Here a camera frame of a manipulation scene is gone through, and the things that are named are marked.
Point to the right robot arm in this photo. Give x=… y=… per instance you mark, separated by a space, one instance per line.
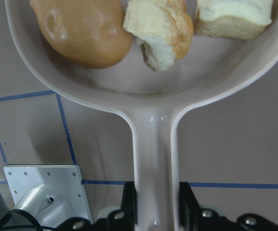
x=153 y=214

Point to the round brown bread bun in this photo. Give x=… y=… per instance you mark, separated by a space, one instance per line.
x=85 y=32

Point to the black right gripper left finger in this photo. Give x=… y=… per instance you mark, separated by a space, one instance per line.
x=129 y=199

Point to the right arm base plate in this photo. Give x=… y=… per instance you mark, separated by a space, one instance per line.
x=51 y=194

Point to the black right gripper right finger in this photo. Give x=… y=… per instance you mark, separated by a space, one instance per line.
x=188 y=204

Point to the white plastic dustpan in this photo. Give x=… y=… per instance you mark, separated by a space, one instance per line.
x=151 y=102

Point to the yellow bread chunk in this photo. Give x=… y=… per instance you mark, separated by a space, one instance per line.
x=236 y=19
x=163 y=27

